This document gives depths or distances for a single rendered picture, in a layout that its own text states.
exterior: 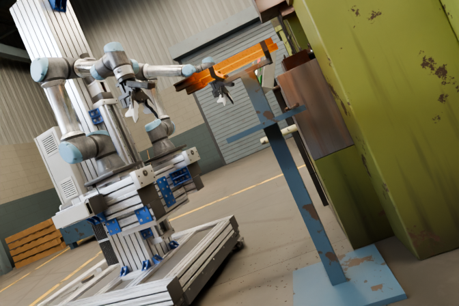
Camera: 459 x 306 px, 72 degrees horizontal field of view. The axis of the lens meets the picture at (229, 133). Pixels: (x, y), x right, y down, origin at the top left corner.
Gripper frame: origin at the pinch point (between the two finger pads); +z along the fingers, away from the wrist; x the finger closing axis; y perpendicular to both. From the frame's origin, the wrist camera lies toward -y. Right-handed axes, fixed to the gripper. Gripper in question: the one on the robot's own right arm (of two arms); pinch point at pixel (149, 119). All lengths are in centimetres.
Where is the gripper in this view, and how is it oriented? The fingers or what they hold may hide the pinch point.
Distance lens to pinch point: 134.6
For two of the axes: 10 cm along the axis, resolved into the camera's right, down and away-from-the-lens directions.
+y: -8.3, 3.7, 4.1
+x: -3.8, 1.5, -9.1
